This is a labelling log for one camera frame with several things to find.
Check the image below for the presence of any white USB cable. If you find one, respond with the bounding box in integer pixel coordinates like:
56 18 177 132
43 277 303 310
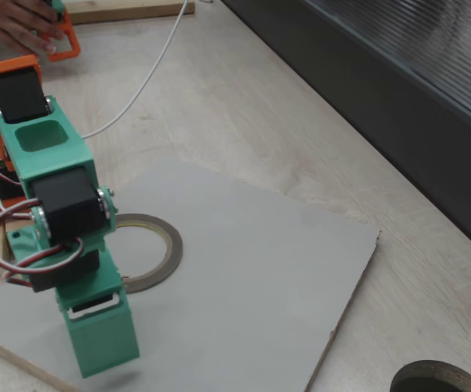
80 0 191 139

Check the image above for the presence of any person's hand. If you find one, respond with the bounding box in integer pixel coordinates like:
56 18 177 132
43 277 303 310
0 0 67 56

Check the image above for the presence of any long wooden plank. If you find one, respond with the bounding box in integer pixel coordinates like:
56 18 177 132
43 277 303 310
66 1 196 25

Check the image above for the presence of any grey ribbed desk partition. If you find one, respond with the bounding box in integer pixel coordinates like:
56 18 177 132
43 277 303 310
220 0 471 265

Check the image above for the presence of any round desk cable hole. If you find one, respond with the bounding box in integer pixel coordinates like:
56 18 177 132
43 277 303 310
389 359 471 392

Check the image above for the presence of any orange and green leader arm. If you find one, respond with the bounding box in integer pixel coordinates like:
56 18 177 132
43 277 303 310
38 0 82 63

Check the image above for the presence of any grey tape ring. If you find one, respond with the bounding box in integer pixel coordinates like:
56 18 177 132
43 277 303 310
114 212 184 294

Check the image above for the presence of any white chipboard panel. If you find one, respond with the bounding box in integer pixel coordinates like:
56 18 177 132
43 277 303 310
0 158 382 392

